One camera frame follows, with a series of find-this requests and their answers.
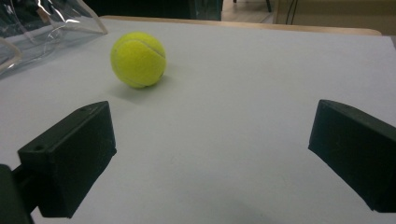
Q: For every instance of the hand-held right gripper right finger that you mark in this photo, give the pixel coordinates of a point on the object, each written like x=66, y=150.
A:
x=355, y=149

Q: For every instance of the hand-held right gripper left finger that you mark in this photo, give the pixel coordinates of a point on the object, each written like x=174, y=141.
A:
x=70, y=161

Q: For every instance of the yellow tennis ball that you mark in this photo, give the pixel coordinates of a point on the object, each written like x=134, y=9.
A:
x=138, y=59

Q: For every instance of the clear plastic bag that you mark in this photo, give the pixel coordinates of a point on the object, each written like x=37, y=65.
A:
x=37, y=28

